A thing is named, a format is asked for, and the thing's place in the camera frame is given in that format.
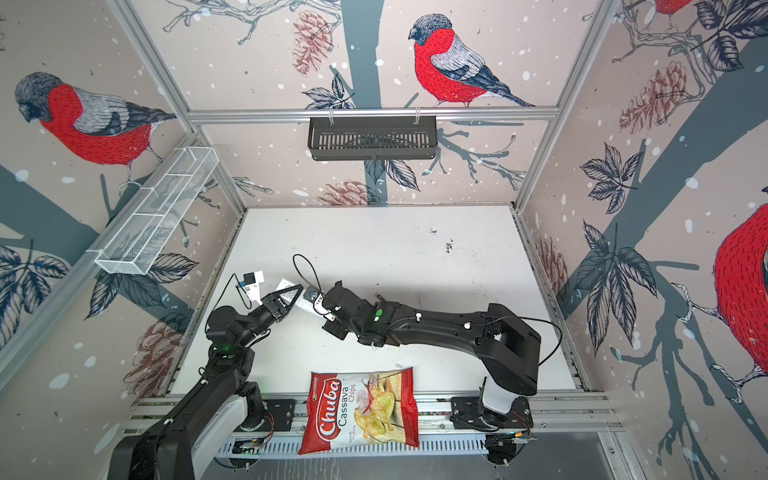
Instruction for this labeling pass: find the white mesh wire basket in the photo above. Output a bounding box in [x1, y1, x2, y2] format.
[95, 146, 219, 275]

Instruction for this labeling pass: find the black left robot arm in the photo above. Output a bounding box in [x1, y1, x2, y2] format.
[107, 285, 303, 479]

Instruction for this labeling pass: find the red Chuba cassava chips bag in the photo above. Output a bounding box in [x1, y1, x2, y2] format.
[298, 368, 420, 455]

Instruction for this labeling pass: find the black hanging wire basket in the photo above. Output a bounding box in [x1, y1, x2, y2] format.
[308, 116, 438, 161]

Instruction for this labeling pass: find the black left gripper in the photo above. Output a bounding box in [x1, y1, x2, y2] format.
[237, 286, 302, 350]

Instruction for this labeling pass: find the white remote control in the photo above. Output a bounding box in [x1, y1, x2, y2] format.
[277, 279, 329, 317]

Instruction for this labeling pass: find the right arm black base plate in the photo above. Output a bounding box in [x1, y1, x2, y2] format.
[449, 396, 534, 433]

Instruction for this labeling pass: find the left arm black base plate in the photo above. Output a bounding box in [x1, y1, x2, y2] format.
[237, 399, 296, 433]

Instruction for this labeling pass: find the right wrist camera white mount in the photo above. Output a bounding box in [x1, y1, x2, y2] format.
[297, 286, 335, 321]

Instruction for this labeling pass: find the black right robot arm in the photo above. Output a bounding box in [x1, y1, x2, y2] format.
[321, 281, 541, 397]

